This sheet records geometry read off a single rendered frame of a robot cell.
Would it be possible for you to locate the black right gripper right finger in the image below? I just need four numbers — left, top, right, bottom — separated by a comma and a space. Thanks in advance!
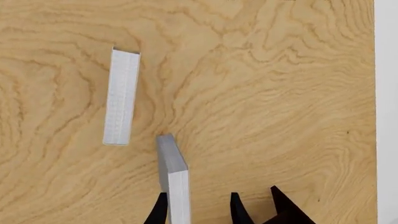
230, 192, 257, 224

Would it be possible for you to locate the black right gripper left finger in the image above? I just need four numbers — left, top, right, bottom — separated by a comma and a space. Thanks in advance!
144, 192, 170, 224

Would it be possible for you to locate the grey book with white pages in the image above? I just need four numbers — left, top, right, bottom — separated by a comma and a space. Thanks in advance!
155, 133, 191, 224

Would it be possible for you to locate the white book with thin cover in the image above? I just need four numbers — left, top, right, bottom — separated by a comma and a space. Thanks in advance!
102, 45, 142, 147

